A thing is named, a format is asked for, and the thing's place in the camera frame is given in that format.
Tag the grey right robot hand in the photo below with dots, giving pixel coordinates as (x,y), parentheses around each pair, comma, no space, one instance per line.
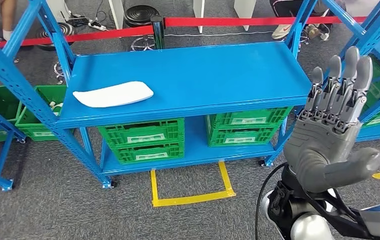
(326,139)

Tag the white and black small part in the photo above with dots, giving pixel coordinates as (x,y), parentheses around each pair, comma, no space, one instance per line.
(56,107)

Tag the yellow floor tape square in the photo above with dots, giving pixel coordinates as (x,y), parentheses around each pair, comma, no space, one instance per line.
(190,199)

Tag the white desk leg panel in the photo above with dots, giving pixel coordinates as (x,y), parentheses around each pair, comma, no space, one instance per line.
(57,10)
(199,13)
(116,13)
(244,11)

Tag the red barrier belt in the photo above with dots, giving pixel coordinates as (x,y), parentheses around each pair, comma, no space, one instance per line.
(110,33)
(226,21)

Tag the white curved plastic panel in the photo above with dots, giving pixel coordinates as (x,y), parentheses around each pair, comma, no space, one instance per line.
(114,94)

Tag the white power strip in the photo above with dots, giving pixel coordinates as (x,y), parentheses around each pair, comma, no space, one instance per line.
(98,26)

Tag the black router box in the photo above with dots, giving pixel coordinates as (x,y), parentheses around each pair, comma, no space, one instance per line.
(79,20)

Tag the black barrier post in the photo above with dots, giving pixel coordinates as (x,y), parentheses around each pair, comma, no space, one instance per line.
(158,31)

